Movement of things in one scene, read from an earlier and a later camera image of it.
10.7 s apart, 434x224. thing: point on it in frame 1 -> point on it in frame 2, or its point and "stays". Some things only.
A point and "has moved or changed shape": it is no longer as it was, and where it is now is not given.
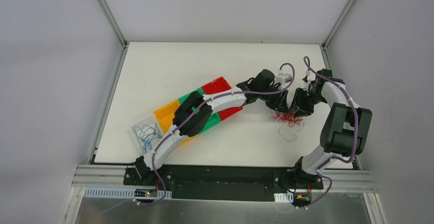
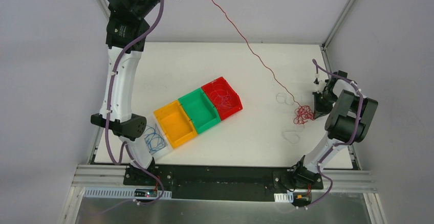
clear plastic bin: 147,132 stays
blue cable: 147,134 stays
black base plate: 223,183 stays
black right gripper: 301,101 -> 320,100
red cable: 290,117 has moved or changed shape
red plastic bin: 221,85 stays
